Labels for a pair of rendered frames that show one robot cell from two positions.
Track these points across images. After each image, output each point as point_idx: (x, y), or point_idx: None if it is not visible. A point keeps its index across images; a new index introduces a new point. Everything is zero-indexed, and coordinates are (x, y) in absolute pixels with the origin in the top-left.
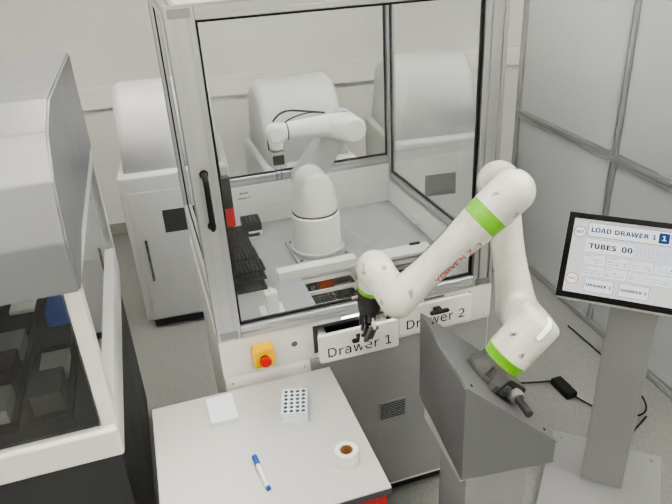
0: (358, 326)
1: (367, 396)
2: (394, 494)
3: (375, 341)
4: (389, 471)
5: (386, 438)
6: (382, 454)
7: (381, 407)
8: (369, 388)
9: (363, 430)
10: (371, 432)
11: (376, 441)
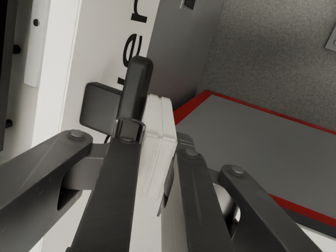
0: (42, 97)
1: (165, 30)
2: (225, 7)
3: (136, 15)
4: (217, 9)
5: (204, 4)
6: (208, 15)
7: (186, 2)
8: (159, 22)
9: (185, 44)
10: (191, 30)
11: (199, 22)
